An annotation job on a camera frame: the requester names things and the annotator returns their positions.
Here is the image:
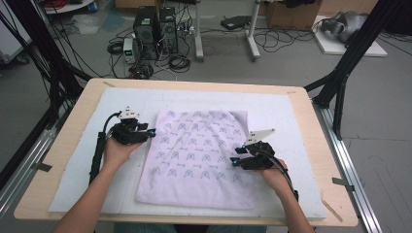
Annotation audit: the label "coiled black cable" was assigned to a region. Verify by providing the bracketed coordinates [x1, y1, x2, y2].
[168, 53, 192, 74]
[106, 40, 124, 56]

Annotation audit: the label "white round table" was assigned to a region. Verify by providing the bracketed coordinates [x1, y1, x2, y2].
[43, 0, 96, 15]

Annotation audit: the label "small white power supply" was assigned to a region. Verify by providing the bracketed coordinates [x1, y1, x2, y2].
[122, 37, 137, 64]

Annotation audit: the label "black tape piece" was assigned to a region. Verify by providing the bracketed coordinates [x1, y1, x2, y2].
[34, 162, 52, 173]

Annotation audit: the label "loose black floor cables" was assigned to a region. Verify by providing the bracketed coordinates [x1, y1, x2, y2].
[254, 28, 316, 53]

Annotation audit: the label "white floor board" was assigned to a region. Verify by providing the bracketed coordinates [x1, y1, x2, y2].
[312, 15, 388, 58]

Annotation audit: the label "lilac printed towel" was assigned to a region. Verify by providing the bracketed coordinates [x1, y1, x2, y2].
[135, 109, 257, 211]

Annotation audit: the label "brown cardboard box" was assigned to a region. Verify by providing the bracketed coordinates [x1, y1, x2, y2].
[265, 0, 322, 32]

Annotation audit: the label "black computer tower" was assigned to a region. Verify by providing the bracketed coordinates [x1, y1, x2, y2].
[133, 5, 159, 61]
[158, 6, 179, 54]

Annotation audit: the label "grey rounded device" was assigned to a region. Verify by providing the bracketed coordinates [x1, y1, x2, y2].
[320, 10, 368, 44]

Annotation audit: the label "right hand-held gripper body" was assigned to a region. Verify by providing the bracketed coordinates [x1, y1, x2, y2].
[241, 128, 276, 171]

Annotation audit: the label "black flat device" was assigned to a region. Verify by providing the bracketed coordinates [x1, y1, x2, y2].
[221, 15, 252, 31]

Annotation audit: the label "person's left hand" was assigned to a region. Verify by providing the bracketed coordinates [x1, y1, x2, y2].
[102, 137, 145, 173]

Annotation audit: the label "white grid mat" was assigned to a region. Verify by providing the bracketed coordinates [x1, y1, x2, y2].
[48, 86, 327, 221]

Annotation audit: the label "white table stand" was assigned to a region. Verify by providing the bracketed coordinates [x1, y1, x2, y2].
[193, 0, 262, 63]

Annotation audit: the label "person's blue jeans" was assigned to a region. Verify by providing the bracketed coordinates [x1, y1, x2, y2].
[113, 222, 268, 233]

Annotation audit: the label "person's right hand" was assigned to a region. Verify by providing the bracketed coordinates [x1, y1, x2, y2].
[258, 159, 294, 199]

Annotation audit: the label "black frame post with cables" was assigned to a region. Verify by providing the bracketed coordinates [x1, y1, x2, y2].
[0, 0, 93, 127]

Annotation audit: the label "aluminium rail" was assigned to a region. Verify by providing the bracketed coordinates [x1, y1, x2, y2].
[0, 100, 74, 221]
[312, 100, 385, 233]

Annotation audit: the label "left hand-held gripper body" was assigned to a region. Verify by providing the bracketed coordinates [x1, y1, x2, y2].
[109, 106, 151, 146]

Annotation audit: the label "grey tape piece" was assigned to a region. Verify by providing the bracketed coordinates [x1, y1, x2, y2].
[332, 177, 356, 192]

